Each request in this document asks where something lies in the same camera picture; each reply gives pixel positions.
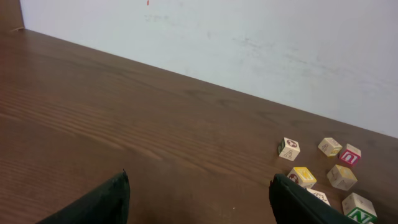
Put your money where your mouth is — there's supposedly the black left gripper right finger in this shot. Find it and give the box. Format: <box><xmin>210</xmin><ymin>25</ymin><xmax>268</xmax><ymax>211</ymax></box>
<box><xmin>269</xmin><ymin>174</ymin><xmax>356</xmax><ymax>224</ymax></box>

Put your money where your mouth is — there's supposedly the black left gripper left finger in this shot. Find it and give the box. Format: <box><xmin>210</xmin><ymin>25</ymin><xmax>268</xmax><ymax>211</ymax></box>
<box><xmin>39</xmin><ymin>171</ymin><xmax>130</xmax><ymax>224</ymax></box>

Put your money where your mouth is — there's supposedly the white block airplane picture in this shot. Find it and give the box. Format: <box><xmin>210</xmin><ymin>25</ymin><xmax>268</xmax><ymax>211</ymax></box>
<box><xmin>307</xmin><ymin>188</ymin><xmax>330</xmax><ymax>205</ymax></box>

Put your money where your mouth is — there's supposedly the white block green N side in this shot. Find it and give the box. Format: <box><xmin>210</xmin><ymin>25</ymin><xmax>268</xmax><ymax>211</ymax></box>
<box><xmin>342</xmin><ymin>193</ymin><xmax>377</xmax><ymax>224</ymax></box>

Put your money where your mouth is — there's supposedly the yellow letter W block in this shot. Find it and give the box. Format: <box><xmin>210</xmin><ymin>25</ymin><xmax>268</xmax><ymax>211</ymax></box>
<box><xmin>287</xmin><ymin>167</ymin><xmax>317</xmax><ymax>189</ymax></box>

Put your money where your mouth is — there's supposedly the white block soccer ball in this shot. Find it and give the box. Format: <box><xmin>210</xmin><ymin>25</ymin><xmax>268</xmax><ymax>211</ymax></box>
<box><xmin>277</xmin><ymin>137</ymin><xmax>300</xmax><ymax>161</ymax></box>

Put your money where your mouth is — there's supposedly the yellow letter G block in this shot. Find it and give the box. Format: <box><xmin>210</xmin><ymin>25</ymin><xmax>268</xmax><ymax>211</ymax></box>
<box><xmin>326</xmin><ymin>165</ymin><xmax>358</xmax><ymax>191</ymax></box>

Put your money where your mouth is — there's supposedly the wooden block yellow trim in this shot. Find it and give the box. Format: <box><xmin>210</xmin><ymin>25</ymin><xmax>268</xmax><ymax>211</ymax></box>
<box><xmin>318</xmin><ymin>138</ymin><xmax>343</xmax><ymax>157</ymax></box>

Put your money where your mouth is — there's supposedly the wooden block red letter side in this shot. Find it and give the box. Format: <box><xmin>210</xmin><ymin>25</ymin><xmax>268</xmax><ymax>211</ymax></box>
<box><xmin>338</xmin><ymin>144</ymin><xmax>361</xmax><ymax>166</ymax></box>

